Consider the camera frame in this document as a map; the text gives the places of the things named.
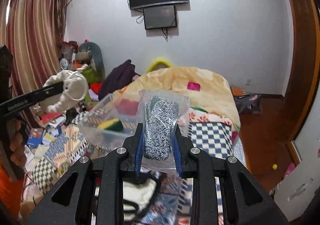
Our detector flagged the white plush toy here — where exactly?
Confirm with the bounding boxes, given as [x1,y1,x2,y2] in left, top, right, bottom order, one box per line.
[39,70,88,113]

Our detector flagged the bagged grey knit gloves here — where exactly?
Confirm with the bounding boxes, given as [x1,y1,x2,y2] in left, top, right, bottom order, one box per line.
[137,90,190,173]

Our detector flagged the black and white pouch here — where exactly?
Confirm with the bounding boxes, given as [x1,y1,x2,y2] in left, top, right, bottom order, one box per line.
[123,172,162,224]

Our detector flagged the person's left hand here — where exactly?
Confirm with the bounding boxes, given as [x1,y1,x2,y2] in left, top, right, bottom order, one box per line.
[7,119,27,168]

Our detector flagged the small yellow ball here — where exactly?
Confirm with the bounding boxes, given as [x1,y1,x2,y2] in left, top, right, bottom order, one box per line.
[272,164,278,170]

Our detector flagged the yellow green sponge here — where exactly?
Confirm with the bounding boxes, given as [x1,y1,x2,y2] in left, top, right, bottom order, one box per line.
[98,118,124,132]

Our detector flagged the clear plastic storage bin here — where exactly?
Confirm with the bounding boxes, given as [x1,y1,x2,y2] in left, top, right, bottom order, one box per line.
[77,94,139,151]

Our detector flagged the grey plush shark toy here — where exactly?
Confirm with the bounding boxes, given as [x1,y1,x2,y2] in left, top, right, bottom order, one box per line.
[75,42,105,80]

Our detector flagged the green cardboard box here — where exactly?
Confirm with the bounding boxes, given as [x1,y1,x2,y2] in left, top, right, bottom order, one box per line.
[81,66,103,85]

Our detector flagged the dark purple clothing pile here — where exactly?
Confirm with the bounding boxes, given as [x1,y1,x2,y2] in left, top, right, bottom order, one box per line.
[98,60,140,100]

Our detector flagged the grey backpack on floor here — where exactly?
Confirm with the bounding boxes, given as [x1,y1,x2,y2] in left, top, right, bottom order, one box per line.
[234,94,262,114]

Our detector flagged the yellow foam arch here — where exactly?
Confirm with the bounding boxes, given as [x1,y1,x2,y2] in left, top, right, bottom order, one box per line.
[146,57,174,73]

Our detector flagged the beige patterned fleece blanket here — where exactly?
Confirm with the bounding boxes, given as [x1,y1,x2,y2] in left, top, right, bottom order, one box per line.
[113,67,241,133]

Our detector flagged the brown wooden door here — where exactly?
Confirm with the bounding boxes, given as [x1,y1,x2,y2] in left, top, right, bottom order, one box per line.
[284,0,319,142]

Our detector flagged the small wall monitor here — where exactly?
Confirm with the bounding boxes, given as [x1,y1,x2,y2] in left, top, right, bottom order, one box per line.
[143,5,177,30]

